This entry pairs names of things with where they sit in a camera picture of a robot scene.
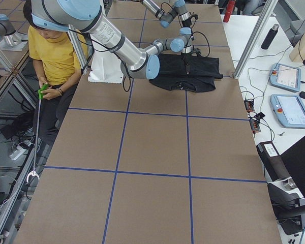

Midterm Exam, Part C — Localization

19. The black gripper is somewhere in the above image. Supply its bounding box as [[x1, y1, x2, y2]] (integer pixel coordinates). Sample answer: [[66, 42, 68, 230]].
[[181, 12, 198, 27], [181, 45, 201, 74]]

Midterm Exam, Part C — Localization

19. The black graphic t-shirt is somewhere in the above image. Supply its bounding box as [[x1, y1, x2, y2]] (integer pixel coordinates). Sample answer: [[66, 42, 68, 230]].
[[150, 54, 223, 93]]

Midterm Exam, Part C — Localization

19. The green handled reacher grabber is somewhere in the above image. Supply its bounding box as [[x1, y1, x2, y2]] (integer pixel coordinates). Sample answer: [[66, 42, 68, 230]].
[[25, 83, 49, 184]]

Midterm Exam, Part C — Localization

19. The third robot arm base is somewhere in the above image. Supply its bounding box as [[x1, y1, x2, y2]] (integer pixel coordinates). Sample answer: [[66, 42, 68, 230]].
[[0, 14, 28, 51]]

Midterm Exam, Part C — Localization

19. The red metal bottle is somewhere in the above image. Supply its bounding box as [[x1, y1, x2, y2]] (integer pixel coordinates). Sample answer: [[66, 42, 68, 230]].
[[223, 0, 236, 23]]

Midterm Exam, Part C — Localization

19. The orange connector strip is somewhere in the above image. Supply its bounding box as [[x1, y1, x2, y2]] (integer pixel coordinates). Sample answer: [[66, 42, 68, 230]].
[[244, 100, 261, 134]]

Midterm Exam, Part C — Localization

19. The black water bottle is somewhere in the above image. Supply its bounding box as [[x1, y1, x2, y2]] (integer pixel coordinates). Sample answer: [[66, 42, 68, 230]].
[[261, 24, 280, 50]]

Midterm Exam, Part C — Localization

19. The upper teach pendant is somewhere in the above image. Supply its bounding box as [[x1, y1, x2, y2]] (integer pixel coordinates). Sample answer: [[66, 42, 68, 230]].
[[269, 63, 301, 92]]

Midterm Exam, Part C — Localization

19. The teach pendant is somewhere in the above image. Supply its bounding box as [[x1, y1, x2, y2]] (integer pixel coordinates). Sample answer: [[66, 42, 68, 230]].
[[269, 63, 301, 92], [270, 94, 305, 129]]

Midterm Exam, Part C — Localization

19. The lower teach pendant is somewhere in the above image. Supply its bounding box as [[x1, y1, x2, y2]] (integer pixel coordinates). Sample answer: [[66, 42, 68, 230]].
[[270, 94, 305, 129]]

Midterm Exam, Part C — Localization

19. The brown paper table cover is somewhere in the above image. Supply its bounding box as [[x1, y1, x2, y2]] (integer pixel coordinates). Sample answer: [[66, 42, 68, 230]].
[[15, 4, 281, 243]]

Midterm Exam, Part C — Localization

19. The black desktop box device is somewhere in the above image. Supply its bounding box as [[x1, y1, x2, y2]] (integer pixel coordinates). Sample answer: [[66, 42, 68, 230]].
[[256, 141, 291, 182]]

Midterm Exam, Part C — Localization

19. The person in yellow shirt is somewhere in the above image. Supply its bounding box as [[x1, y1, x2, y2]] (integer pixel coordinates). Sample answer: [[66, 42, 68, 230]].
[[23, 1, 82, 146]]

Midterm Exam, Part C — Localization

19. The black monitor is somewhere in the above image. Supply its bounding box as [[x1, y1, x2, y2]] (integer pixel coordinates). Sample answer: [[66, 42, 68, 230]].
[[281, 136, 305, 197]]

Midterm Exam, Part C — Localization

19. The white power strip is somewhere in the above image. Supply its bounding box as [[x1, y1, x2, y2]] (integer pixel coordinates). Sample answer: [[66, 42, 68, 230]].
[[9, 142, 29, 161]]

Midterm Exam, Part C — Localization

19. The aluminium frame post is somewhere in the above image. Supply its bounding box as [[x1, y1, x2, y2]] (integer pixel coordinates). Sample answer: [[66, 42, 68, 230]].
[[233, 0, 278, 79]]

